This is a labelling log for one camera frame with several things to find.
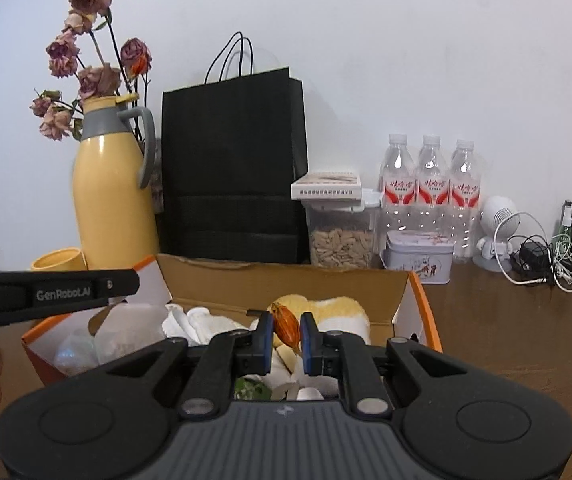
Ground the pale printed tin box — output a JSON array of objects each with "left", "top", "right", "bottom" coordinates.
[{"left": 382, "top": 230, "right": 456, "bottom": 286}]

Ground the tangle of white cables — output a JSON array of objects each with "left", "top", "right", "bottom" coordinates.
[{"left": 503, "top": 212, "right": 572, "bottom": 293}]

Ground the dried pink flower bouquet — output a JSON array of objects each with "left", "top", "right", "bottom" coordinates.
[{"left": 30, "top": 0, "right": 154, "bottom": 142}]

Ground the cardboard box with orange edges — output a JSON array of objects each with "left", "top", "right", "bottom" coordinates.
[{"left": 21, "top": 253, "right": 442, "bottom": 391}]

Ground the green packet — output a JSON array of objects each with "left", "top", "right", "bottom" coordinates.
[{"left": 236, "top": 377, "right": 273, "bottom": 402}]

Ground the yellow white plush toy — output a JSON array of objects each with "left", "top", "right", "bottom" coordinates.
[{"left": 251, "top": 295, "right": 371, "bottom": 348}]

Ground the clear seed container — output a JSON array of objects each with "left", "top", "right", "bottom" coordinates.
[{"left": 302, "top": 190, "right": 381, "bottom": 269}]

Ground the yellow cup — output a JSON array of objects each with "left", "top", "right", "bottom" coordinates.
[{"left": 30, "top": 247, "right": 88, "bottom": 272}]

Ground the orange brown ribbed pod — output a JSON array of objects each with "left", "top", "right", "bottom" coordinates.
[{"left": 272, "top": 301, "right": 301, "bottom": 348}]

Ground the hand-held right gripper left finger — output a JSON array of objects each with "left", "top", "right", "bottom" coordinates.
[{"left": 106, "top": 311, "right": 274, "bottom": 420}]

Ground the yellow thermos jug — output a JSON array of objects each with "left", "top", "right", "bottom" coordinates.
[{"left": 72, "top": 94, "right": 161, "bottom": 271}]

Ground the white robot-shaped figure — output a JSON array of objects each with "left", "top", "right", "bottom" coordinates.
[{"left": 473, "top": 195, "right": 521, "bottom": 273}]

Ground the clear water bottle red label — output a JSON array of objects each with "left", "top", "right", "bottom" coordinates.
[
  {"left": 380, "top": 134, "right": 419, "bottom": 241},
  {"left": 416, "top": 135, "right": 450, "bottom": 236},
  {"left": 448, "top": 139, "right": 482, "bottom": 263}
]

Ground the translucent white plastic bag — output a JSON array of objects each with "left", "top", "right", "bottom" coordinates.
[{"left": 88, "top": 302, "right": 169, "bottom": 361}]

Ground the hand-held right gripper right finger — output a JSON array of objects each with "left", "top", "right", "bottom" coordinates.
[{"left": 300, "top": 311, "right": 469, "bottom": 417}]

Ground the clear round bottle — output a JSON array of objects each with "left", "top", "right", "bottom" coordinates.
[{"left": 55, "top": 332, "right": 99, "bottom": 378}]

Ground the black power adapter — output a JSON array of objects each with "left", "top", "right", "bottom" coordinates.
[{"left": 513, "top": 240, "right": 549, "bottom": 273}]

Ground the black paper bag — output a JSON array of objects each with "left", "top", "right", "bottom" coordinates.
[{"left": 158, "top": 31, "right": 311, "bottom": 264}]

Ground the small white printed box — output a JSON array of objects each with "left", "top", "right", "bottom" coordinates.
[{"left": 291, "top": 170, "right": 364, "bottom": 202}]

